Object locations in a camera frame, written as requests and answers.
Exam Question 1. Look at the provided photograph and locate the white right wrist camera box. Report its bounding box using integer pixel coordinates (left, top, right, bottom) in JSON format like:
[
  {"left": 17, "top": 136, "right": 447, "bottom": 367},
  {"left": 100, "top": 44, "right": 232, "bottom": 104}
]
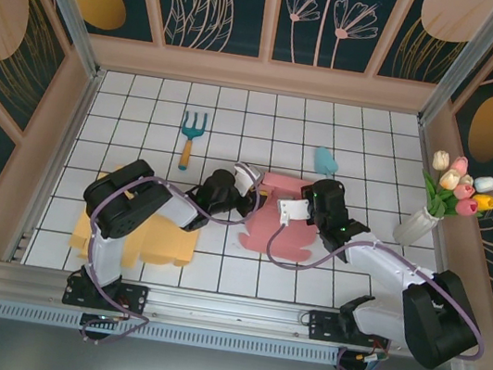
[{"left": 273, "top": 194, "right": 315, "bottom": 232}]

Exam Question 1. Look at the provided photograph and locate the teal garden fork wooden handle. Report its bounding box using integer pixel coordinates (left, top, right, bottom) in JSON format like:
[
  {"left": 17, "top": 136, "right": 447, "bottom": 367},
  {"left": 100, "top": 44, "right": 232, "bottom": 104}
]
[{"left": 175, "top": 108, "right": 211, "bottom": 174}]

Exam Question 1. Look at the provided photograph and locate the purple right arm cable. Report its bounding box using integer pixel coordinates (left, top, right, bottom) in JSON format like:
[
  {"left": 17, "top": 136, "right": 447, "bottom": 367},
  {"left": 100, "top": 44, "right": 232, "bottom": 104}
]
[{"left": 248, "top": 223, "right": 493, "bottom": 370}]

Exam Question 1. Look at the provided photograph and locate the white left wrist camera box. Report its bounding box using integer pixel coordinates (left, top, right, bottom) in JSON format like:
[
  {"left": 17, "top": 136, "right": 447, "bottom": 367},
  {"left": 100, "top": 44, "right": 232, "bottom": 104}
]
[{"left": 228, "top": 160, "right": 263, "bottom": 198}]

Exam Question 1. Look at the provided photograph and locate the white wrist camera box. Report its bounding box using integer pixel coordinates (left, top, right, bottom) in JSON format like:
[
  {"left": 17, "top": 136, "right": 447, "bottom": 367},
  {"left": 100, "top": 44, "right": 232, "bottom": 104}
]
[
  {"left": 273, "top": 194, "right": 315, "bottom": 232},
  {"left": 228, "top": 160, "right": 263, "bottom": 198}
]

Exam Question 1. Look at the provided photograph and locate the artificial tulip bouquet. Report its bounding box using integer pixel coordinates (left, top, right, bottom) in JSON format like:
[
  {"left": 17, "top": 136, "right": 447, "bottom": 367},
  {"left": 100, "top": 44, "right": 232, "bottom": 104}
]
[{"left": 414, "top": 147, "right": 493, "bottom": 229}]

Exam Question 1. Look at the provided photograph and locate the light blue plastic trowel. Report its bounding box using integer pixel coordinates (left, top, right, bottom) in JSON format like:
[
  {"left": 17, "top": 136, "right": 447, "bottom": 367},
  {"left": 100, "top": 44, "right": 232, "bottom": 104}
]
[{"left": 311, "top": 146, "right": 342, "bottom": 181}]

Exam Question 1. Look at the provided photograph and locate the grey slotted cable tray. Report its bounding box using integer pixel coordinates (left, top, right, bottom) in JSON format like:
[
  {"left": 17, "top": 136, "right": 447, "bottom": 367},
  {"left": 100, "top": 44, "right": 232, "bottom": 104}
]
[{"left": 0, "top": 293, "right": 345, "bottom": 370}]

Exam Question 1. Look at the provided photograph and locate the pink paper box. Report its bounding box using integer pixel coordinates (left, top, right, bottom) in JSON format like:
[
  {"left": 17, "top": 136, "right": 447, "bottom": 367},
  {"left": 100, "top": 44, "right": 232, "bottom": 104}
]
[{"left": 235, "top": 169, "right": 326, "bottom": 265}]

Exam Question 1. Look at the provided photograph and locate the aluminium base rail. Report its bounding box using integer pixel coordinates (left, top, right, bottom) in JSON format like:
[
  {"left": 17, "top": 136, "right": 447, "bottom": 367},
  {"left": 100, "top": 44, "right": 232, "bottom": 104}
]
[{"left": 0, "top": 254, "right": 477, "bottom": 370}]

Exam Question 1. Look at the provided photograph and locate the white ribbed vase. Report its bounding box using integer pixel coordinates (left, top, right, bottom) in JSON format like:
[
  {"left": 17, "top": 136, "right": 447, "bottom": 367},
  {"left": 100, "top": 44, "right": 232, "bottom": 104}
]
[{"left": 390, "top": 203, "right": 443, "bottom": 251}]

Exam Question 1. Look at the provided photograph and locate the aluminium frame post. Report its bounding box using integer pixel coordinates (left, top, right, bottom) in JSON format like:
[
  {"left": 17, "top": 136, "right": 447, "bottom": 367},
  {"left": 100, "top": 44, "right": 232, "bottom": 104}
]
[
  {"left": 5, "top": 0, "right": 117, "bottom": 80},
  {"left": 417, "top": 0, "right": 493, "bottom": 136}
]

